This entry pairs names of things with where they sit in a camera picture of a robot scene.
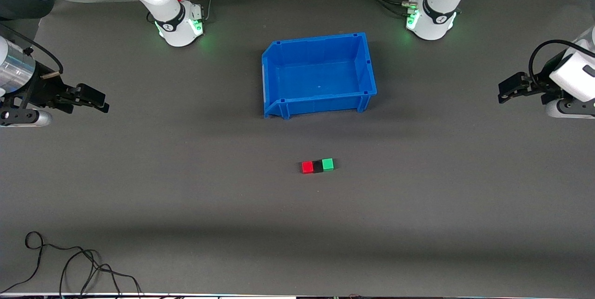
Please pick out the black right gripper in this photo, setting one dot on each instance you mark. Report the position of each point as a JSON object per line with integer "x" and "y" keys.
{"x": 44, "y": 89}

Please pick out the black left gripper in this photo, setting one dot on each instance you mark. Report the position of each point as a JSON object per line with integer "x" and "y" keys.
{"x": 538, "y": 86}

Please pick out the green cube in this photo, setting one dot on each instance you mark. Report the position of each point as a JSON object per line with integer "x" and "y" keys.
{"x": 327, "y": 164}

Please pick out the red cube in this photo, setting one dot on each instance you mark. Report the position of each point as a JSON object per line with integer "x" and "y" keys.
{"x": 307, "y": 167}

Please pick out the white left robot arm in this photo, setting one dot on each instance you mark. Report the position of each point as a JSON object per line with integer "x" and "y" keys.
{"x": 437, "y": 10}

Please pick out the black cube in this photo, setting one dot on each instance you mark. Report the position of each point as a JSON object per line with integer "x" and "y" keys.
{"x": 318, "y": 167}

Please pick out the blue plastic storage bin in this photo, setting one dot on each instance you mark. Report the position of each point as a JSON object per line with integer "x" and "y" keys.
{"x": 320, "y": 80}

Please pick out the dark grey table mat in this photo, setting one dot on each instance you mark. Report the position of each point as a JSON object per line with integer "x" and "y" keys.
{"x": 297, "y": 224}

